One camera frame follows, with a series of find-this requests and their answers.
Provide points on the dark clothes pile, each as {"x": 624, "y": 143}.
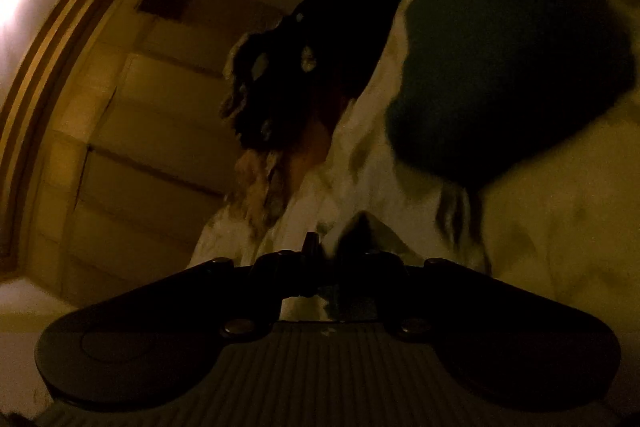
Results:
{"x": 304, "y": 70}

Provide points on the patterned yellow black blanket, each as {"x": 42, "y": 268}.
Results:
{"x": 265, "y": 183}

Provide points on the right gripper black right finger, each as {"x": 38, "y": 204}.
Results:
{"x": 507, "y": 345}

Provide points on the floral white bed quilt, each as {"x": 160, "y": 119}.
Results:
{"x": 564, "y": 227}

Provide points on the dark folded cloth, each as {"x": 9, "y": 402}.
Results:
{"x": 488, "y": 85}

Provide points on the wooden wardrobe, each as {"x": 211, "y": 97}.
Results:
{"x": 113, "y": 155}

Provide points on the pale blue towel cloth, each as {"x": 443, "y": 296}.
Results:
{"x": 360, "y": 231}

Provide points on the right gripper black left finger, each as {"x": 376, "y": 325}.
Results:
{"x": 150, "y": 346}

